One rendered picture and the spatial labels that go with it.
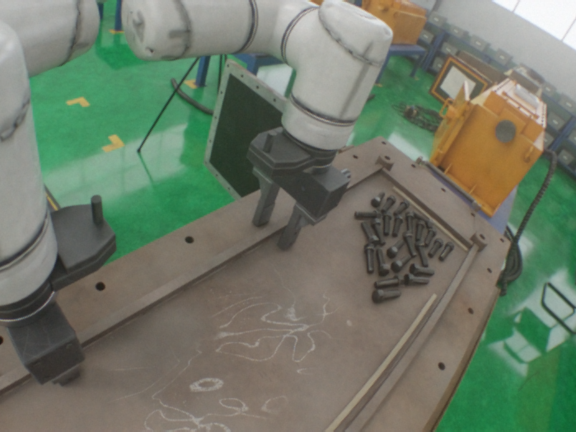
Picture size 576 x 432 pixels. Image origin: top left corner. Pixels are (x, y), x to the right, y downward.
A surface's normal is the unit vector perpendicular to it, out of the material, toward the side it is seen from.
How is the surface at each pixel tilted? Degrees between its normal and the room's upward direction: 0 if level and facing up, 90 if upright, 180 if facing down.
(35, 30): 70
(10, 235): 89
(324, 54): 90
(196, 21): 77
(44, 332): 0
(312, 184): 90
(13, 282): 90
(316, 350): 0
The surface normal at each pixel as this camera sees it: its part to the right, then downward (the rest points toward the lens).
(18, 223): 0.89, 0.44
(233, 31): 0.65, 0.65
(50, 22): 0.92, 0.26
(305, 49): -0.72, 0.31
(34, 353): 0.27, -0.68
